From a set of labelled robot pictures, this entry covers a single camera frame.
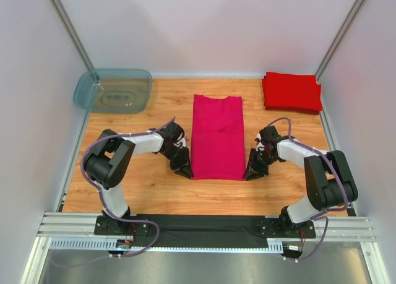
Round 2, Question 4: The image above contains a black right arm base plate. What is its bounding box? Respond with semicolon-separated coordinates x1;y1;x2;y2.
256;217;316;239

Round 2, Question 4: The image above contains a right aluminium corner post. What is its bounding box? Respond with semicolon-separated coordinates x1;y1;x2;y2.
315;0;366;81

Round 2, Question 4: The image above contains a translucent teal plastic bin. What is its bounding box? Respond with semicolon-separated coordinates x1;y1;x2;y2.
73;69;153;114

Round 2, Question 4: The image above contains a magenta t shirt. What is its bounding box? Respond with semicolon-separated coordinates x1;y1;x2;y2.
191;94;245;181

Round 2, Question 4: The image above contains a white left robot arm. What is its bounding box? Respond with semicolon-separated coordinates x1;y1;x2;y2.
80;120;194;220

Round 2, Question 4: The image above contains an aluminium mounting rail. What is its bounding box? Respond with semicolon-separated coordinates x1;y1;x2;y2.
37;212;103;237

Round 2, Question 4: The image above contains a white slotted cable duct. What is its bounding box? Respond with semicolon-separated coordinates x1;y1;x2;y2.
49;238;283;254

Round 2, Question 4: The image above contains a black cloth strip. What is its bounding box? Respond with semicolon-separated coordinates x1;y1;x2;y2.
135;214;268;248

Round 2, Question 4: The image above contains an aluminium corner post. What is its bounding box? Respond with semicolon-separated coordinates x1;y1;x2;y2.
315;0;366;81
49;0;94;71

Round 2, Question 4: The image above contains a left aluminium corner post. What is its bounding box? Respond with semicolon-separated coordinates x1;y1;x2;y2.
49;0;94;71

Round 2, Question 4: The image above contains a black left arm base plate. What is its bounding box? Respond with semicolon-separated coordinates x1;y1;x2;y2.
93;211;157;236

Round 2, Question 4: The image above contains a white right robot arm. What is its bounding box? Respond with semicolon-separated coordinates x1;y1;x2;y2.
243;126;358;224

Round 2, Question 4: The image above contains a folded red t shirt stack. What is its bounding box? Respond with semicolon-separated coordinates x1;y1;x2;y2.
262;72;322;114

